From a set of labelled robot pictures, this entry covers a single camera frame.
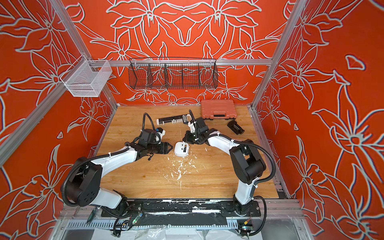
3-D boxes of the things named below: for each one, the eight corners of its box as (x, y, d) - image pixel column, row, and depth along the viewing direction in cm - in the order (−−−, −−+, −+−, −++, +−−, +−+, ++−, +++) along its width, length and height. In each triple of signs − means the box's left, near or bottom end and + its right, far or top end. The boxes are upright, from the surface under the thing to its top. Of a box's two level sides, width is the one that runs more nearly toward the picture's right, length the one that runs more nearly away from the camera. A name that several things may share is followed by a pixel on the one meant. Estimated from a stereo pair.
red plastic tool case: (202, 120, 112) (202, 116, 108) (201, 104, 124) (201, 99, 120) (236, 120, 112) (237, 116, 108) (231, 104, 124) (233, 99, 119)
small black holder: (238, 136, 103) (239, 134, 101) (226, 125, 109) (227, 123, 107) (245, 131, 105) (246, 129, 104) (233, 121, 112) (233, 119, 110)
